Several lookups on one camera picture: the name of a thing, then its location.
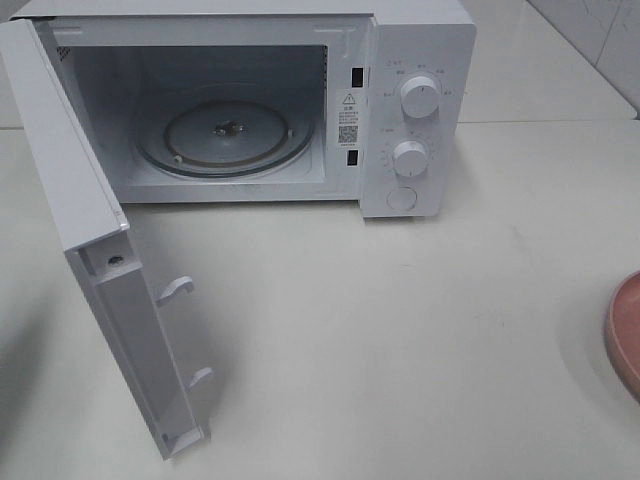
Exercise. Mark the round white door button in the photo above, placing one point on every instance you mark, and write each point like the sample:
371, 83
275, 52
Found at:
402, 199

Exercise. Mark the white microwave knob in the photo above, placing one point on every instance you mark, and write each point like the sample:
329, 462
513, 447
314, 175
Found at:
410, 158
420, 96

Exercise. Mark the white microwave door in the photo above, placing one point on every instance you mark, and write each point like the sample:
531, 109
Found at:
94, 231

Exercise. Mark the pink round plate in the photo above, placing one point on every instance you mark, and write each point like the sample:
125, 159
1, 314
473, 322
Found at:
622, 333

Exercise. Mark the white microwave oven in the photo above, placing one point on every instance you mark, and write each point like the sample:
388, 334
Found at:
358, 52

